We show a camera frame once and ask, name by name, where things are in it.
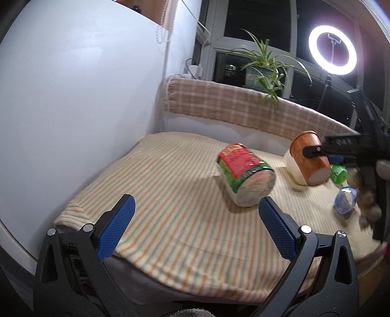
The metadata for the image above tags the white plastic cup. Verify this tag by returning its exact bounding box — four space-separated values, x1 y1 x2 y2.
283 150 307 186

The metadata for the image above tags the right hand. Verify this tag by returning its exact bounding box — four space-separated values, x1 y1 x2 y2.
347 168 382 230

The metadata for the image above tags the potted spider plant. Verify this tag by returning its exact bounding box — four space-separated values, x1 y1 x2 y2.
227 28 313 109

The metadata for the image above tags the orange paper cup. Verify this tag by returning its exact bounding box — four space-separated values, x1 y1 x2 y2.
290 131 331 186

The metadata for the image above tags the green red label jar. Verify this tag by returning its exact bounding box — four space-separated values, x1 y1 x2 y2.
216 143 276 207

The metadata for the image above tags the yellow striped tablecloth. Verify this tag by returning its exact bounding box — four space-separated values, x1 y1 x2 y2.
54 131 385 305

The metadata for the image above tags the green plastic bottle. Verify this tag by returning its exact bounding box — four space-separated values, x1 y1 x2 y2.
331 164 348 185

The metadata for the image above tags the brown plaid cloth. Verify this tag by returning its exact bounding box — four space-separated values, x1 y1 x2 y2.
165 77 356 140

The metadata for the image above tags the black light tripod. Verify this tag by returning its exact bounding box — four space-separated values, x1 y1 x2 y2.
317 73 332 112

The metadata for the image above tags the white ring light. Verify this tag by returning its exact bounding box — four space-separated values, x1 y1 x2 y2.
308 25 358 75

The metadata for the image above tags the blue Arctic Ocean bottle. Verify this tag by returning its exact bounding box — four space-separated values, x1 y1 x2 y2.
333 186 358 215

